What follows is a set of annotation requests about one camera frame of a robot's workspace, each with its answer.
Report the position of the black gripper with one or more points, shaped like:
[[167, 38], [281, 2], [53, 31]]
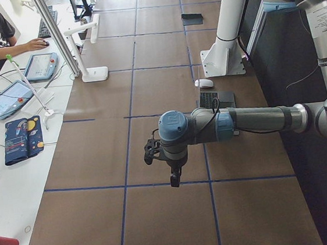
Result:
[[175, 164]]

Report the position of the grey laptop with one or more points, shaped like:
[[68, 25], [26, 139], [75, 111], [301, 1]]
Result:
[[209, 98]]

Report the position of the black mouse pad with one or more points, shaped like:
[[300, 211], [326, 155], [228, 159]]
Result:
[[190, 19]]

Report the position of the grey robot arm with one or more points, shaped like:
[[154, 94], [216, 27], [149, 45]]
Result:
[[177, 131]]

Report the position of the white computer mouse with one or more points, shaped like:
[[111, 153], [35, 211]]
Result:
[[204, 83]]

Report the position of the grabber stick green tip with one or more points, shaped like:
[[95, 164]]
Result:
[[48, 112]]

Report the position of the blue space-print pouch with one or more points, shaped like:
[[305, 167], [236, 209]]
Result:
[[23, 139]]

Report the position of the upper blue teach pendant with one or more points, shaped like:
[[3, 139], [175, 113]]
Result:
[[41, 67]]

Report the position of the blue teach pendant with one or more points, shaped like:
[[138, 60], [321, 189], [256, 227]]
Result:
[[13, 98], [41, 67]]

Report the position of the lower blue teach pendant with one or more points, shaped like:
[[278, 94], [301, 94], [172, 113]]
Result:
[[13, 98]]

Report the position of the aluminium frame post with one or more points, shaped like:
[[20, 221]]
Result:
[[57, 36]]

